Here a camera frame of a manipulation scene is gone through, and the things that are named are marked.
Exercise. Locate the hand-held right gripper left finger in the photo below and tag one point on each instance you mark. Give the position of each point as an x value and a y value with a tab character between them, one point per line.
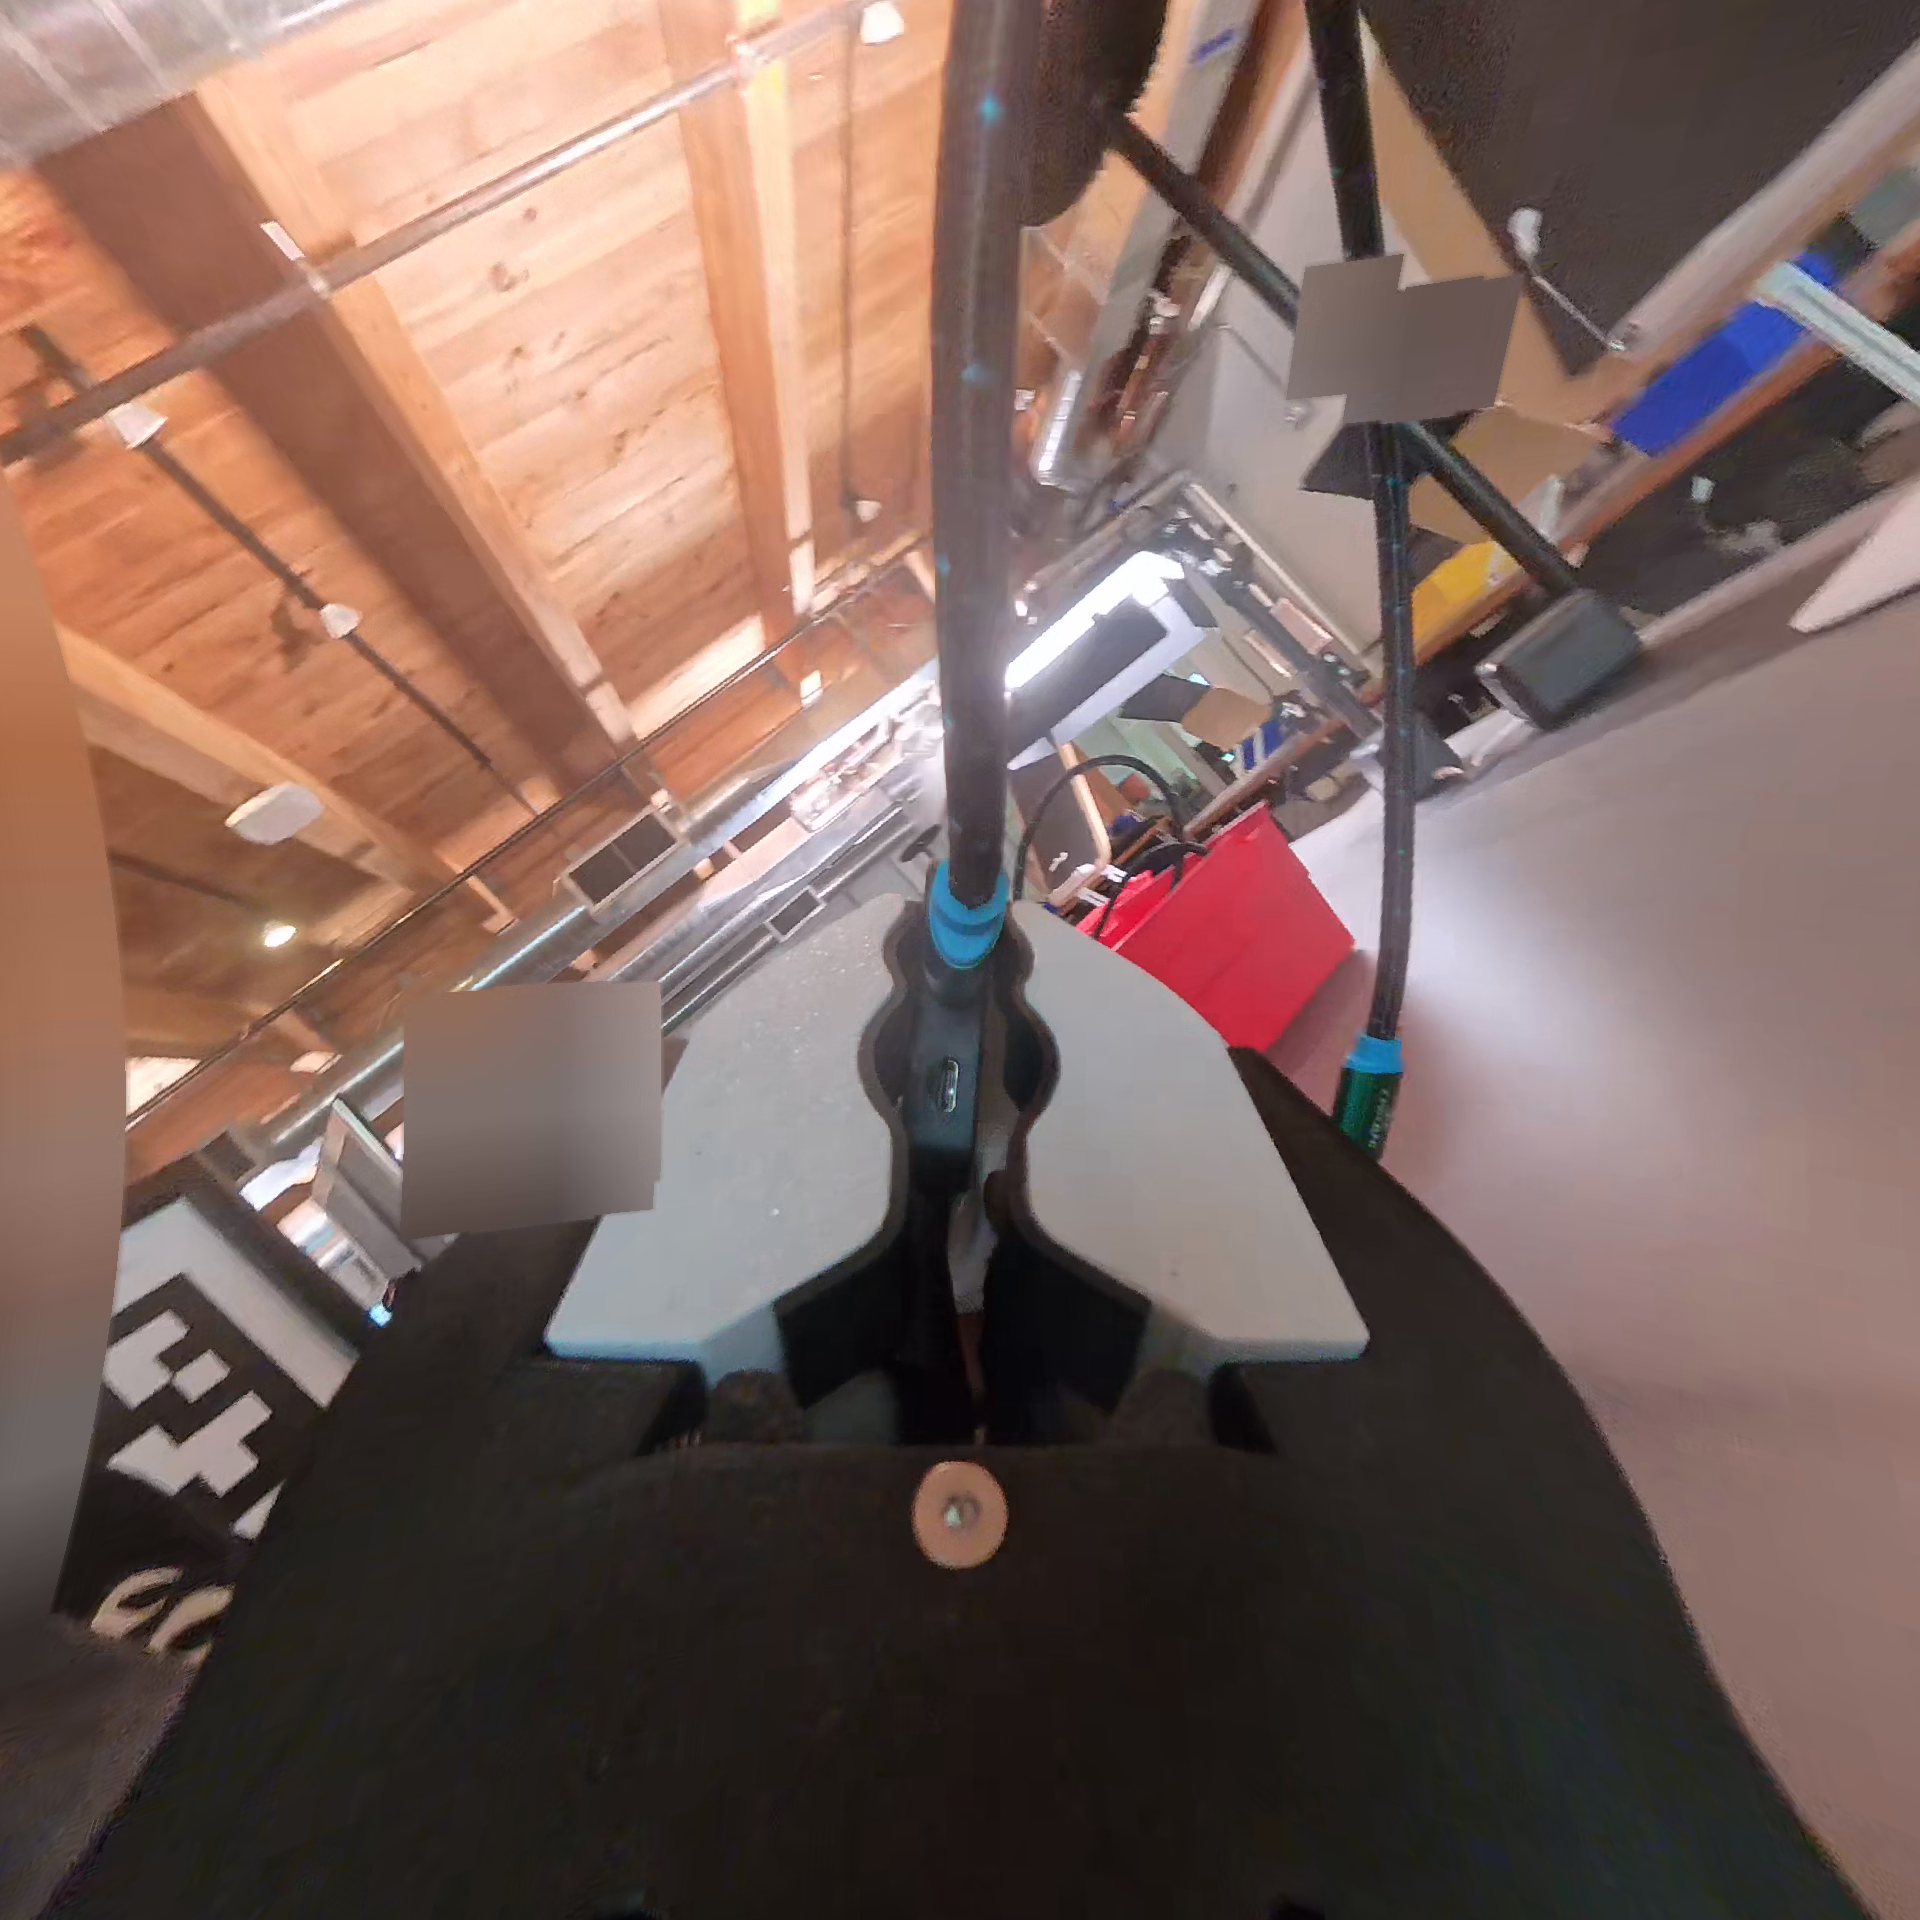
764	1142

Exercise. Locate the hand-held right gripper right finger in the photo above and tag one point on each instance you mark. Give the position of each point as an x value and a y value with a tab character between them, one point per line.
1184	1171

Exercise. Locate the small black hdmi adapter box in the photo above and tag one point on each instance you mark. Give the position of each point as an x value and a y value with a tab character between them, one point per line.
944	1036

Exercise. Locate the red plastic bin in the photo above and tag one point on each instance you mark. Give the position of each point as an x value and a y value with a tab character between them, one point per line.
1230	931

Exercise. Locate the ceiling air vent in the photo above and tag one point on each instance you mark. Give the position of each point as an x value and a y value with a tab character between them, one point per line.
623	869

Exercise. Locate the led light panel on stand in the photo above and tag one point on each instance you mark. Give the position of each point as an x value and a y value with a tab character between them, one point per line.
1096	629

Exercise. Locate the framed black-white marker sign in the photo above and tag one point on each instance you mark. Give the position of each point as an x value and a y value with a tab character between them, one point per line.
194	1411

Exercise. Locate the small yellow box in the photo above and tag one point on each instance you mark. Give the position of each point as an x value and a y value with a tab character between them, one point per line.
1463	580

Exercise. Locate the person's dark printed shirt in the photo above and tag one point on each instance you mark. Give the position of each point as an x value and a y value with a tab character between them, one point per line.
150	1590

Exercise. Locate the black stand with round disc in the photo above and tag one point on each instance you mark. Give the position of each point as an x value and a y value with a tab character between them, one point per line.
1096	91

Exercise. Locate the large wood-rimmed black board on stand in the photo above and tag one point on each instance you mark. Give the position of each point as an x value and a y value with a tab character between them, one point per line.
1650	120

